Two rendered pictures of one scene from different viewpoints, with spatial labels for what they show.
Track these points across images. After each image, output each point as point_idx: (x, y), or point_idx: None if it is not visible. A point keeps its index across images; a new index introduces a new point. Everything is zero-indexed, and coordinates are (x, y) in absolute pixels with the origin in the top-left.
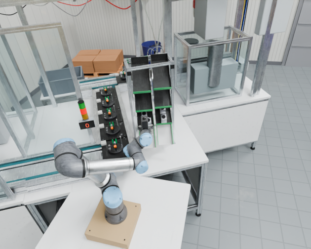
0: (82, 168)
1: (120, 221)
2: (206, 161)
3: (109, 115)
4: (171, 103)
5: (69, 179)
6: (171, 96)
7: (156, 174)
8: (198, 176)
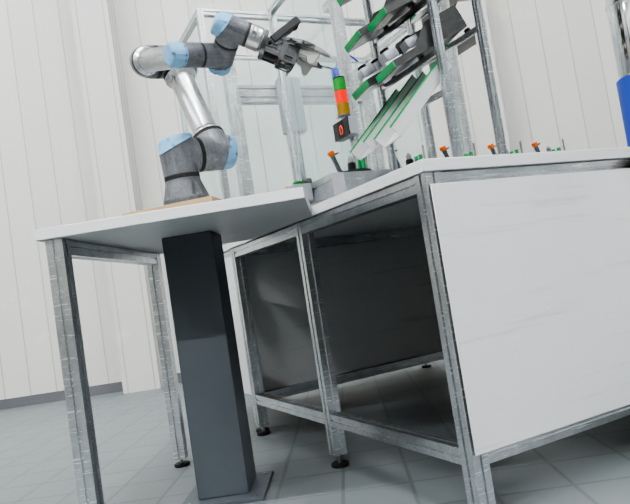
0: (134, 50)
1: (166, 200)
2: (416, 167)
3: (445, 157)
4: (391, 6)
5: None
6: (427, 2)
7: (332, 206)
8: (503, 319)
